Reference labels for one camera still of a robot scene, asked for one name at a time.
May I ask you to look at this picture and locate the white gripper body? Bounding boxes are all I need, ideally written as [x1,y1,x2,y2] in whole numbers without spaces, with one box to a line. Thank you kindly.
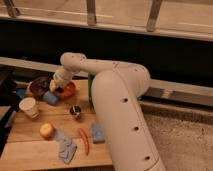
[49,68,73,92]

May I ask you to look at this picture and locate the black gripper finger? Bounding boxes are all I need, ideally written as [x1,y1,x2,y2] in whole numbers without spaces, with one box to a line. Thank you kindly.
[56,87,64,93]

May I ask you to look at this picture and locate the blue brush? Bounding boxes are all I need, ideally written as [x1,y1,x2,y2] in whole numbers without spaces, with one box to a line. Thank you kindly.
[43,91,59,105]

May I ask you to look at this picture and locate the purple bowl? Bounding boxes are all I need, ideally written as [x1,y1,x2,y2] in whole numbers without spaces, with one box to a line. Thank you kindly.
[30,77,51,97]

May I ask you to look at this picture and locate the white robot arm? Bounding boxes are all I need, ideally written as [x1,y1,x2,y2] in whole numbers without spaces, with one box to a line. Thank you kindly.
[51,52,166,171]

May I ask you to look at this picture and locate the red bowl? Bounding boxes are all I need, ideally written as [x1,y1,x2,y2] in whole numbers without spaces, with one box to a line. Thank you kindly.
[54,82,76,99]

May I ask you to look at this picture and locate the small metal cup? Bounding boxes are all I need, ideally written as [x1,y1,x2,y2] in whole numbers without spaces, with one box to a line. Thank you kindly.
[70,105,82,120]

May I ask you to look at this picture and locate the green box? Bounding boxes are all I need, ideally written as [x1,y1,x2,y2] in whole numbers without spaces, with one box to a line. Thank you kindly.
[88,74,94,106]

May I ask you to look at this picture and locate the white paper cup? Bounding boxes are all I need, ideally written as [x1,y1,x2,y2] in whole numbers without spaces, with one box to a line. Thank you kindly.
[19,97,39,118]

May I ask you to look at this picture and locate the small blue object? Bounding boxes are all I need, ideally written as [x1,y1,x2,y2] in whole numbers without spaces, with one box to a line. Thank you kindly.
[16,88,26,99]

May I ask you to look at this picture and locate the yellow apple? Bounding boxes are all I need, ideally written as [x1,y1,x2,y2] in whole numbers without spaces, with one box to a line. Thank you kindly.
[39,123,55,139]

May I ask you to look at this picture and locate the wooden cutting board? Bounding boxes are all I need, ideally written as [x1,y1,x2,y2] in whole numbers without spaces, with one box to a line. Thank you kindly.
[0,80,112,171]

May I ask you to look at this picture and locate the blue sponge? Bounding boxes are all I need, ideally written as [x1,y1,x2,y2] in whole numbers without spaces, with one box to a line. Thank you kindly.
[91,122,105,144]

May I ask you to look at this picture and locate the red chili pepper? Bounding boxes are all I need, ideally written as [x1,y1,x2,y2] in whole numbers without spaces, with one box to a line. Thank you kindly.
[78,128,89,155]

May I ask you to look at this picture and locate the grey blue cloth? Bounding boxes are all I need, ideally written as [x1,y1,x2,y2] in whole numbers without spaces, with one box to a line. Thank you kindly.
[54,130,77,164]

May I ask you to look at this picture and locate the metal window rail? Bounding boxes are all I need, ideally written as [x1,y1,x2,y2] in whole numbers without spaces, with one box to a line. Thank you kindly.
[0,57,213,107]

